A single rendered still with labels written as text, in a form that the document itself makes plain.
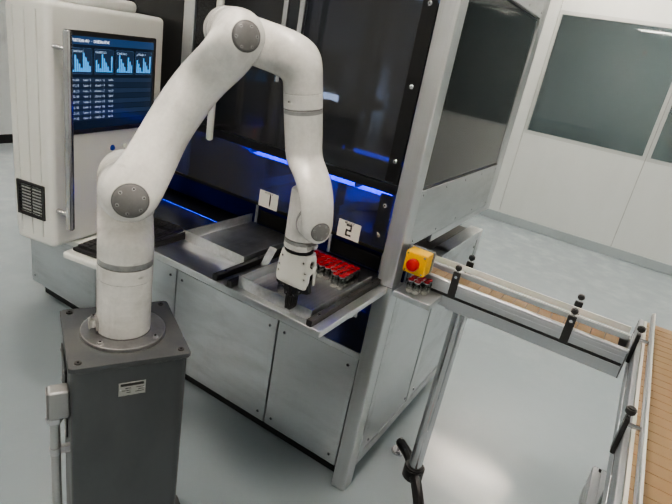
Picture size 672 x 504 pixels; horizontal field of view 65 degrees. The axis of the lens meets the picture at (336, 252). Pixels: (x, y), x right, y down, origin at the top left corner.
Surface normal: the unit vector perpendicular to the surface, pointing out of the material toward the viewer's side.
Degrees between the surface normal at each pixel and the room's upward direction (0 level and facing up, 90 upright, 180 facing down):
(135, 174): 62
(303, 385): 90
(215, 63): 120
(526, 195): 90
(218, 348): 90
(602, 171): 90
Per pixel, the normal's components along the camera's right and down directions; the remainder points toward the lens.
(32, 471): 0.18, -0.91
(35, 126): -0.37, 0.29
